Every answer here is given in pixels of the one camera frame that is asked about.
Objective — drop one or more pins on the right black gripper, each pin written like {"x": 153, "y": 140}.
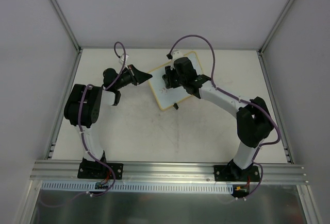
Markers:
{"x": 168, "y": 79}

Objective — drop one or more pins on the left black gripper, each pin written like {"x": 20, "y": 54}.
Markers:
{"x": 133, "y": 74}

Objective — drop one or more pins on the yellow framed whiteboard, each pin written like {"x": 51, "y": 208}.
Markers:
{"x": 166, "y": 98}

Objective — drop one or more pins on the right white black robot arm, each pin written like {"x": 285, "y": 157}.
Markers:
{"x": 252, "y": 117}

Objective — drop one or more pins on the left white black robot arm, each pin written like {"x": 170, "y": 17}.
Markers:
{"x": 83, "y": 107}

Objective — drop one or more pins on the left black whiteboard foot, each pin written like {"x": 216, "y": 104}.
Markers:
{"x": 176, "y": 106}

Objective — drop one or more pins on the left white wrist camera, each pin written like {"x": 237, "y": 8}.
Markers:
{"x": 123, "y": 59}

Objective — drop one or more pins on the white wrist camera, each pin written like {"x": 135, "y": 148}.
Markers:
{"x": 123, "y": 59}
{"x": 174, "y": 55}

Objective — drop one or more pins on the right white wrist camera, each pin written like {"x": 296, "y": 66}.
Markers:
{"x": 174, "y": 55}

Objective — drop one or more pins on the left aluminium frame post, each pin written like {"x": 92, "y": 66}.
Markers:
{"x": 63, "y": 20}

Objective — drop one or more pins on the aluminium frame post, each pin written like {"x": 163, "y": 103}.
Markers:
{"x": 283, "y": 13}
{"x": 63, "y": 20}

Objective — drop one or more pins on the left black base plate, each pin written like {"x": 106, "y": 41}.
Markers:
{"x": 94, "y": 170}

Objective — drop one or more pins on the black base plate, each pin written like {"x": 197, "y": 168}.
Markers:
{"x": 224, "y": 173}
{"x": 94, "y": 170}

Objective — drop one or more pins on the right aluminium frame post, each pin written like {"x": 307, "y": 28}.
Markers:
{"x": 283, "y": 13}

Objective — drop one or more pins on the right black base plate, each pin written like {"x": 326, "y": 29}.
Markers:
{"x": 224, "y": 173}

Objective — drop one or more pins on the white slotted cable duct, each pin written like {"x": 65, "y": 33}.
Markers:
{"x": 139, "y": 187}

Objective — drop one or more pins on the aluminium mounting rail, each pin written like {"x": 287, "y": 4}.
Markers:
{"x": 158, "y": 172}

